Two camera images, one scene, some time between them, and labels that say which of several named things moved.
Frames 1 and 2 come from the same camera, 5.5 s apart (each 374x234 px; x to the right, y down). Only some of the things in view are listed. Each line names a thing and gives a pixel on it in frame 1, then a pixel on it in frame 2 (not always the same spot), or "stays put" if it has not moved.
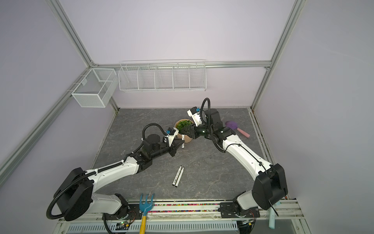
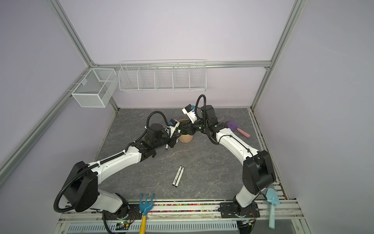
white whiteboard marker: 180,168 stays put
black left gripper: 174,146 to 173,139
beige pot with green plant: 180,124 stays put
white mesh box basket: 96,88 stays put
